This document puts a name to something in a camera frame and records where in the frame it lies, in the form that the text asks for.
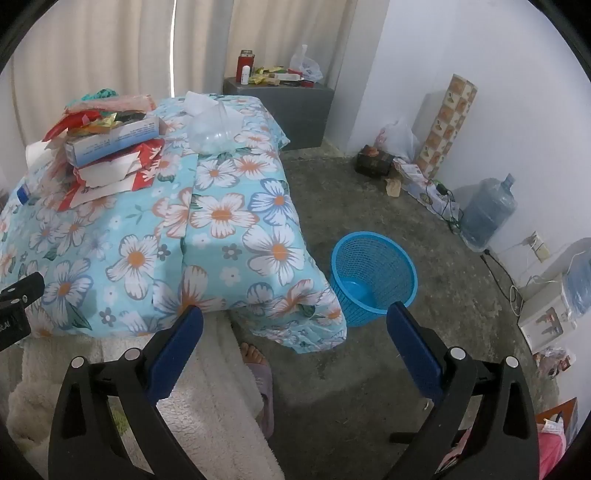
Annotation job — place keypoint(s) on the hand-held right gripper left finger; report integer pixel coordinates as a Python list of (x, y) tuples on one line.
[(178, 350)]

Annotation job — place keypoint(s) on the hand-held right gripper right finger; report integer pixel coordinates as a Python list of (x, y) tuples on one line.
[(413, 350)]

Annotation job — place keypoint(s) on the blue plastic basket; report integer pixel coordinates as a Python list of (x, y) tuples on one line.
[(369, 277)]

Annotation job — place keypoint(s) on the person's foot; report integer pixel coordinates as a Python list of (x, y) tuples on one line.
[(253, 355)]

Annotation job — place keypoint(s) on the white fluffy blanket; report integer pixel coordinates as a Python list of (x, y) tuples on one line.
[(217, 415)]

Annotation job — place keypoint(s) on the purple slipper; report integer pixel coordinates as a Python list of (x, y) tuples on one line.
[(263, 397)]

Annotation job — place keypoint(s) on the plastic bottle blue cap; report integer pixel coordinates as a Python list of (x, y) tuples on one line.
[(24, 194)]

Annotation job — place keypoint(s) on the white water dispenser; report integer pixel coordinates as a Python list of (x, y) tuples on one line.
[(547, 314)]

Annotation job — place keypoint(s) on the floral blue blanket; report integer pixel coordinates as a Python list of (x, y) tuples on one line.
[(221, 217)]

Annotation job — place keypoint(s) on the blue water jug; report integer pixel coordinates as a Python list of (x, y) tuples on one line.
[(487, 214)]

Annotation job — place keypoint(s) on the orange box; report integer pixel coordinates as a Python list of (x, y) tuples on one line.
[(565, 413)]

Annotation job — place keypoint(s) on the printed papers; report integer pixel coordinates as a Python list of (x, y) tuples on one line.
[(415, 182)]

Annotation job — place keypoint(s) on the pink cloth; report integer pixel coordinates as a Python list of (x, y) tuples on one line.
[(549, 452)]

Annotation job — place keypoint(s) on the dark box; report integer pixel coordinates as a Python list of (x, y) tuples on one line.
[(374, 161)]

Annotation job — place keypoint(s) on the blue white cardboard box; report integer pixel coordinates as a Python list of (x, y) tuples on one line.
[(111, 141)]

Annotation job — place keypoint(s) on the pile of colourful wrappers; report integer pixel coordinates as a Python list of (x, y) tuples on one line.
[(97, 115)]

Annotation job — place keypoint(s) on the white plastic bag red print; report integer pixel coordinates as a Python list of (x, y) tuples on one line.
[(399, 138)]

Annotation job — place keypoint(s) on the clear plastic bag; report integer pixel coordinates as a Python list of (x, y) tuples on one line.
[(214, 131)]

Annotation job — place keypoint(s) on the teal cloth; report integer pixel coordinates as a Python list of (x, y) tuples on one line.
[(99, 94)]

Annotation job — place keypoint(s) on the crumpled white tissue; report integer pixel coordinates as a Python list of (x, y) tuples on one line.
[(196, 102)]

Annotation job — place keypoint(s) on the grey cabinet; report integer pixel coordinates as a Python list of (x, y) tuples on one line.
[(281, 113)]

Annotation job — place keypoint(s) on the cream curtain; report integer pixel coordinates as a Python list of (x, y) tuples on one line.
[(115, 50)]

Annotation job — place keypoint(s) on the pile of snack packets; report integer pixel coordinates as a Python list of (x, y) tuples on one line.
[(277, 76)]

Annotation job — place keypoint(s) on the red thermos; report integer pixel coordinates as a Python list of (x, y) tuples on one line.
[(246, 62)]

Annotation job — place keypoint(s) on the white wall outlet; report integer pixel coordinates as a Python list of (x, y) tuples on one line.
[(538, 244)]

